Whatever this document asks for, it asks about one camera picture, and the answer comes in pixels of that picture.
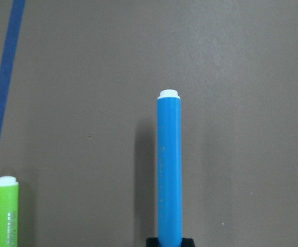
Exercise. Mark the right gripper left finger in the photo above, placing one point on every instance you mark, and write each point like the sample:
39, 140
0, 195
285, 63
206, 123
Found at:
152, 242

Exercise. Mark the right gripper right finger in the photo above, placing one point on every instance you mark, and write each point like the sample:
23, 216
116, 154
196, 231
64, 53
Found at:
187, 242

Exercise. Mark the blue marker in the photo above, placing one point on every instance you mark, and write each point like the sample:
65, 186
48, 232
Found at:
169, 168

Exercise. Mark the green highlighter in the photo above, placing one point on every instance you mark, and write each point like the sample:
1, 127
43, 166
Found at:
9, 190

